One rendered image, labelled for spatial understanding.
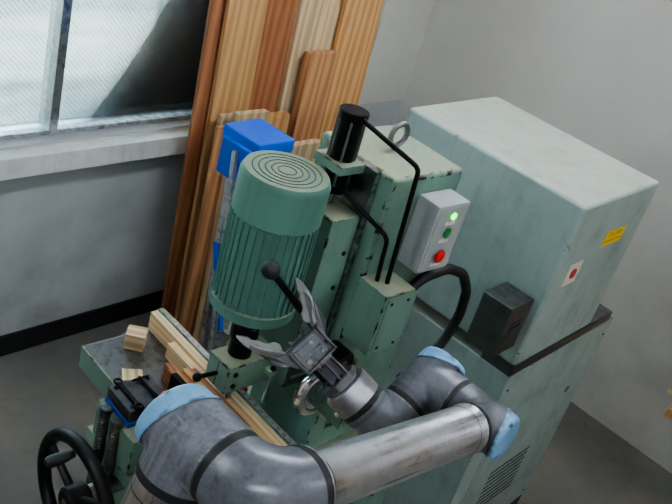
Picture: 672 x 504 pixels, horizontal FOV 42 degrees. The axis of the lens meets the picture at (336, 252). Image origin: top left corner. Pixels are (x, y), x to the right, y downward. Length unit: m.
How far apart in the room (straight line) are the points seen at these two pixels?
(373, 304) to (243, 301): 0.27
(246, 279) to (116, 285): 1.96
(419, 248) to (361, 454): 0.64
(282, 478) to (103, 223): 2.33
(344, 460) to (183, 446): 0.22
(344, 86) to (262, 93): 0.43
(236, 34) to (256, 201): 1.60
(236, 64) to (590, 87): 1.49
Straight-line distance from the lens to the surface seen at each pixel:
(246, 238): 1.62
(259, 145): 2.59
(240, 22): 3.12
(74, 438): 1.78
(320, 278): 1.76
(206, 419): 1.17
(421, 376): 1.61
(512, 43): 3.97
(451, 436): 1.44
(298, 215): 1.59
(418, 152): 1.86
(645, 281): 3.82
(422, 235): 1.78
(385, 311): 1.76
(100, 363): 2.04
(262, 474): 1.13
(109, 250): 3.45
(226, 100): 3.20
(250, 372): 1.86
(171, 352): 2.05
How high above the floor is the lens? 2.18
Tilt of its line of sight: 29 degrees down
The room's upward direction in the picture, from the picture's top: 17 degrees clockwise
